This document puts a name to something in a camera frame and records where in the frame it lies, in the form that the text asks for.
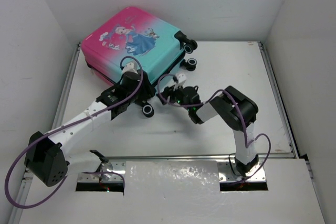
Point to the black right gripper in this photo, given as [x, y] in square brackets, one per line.
[169, 91]

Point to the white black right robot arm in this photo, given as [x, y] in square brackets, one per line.
[237, 110]

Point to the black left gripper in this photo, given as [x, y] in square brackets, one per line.
[146, 91]

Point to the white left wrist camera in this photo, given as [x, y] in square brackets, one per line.
[130, 67]

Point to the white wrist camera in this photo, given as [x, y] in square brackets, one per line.
[130, 67]
[179, 79]

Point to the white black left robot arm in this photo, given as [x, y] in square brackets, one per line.
[49, 155]

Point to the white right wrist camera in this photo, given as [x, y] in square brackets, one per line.
[179, 79]

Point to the pink and teal kids suitcase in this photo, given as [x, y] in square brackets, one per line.
[136, 35]

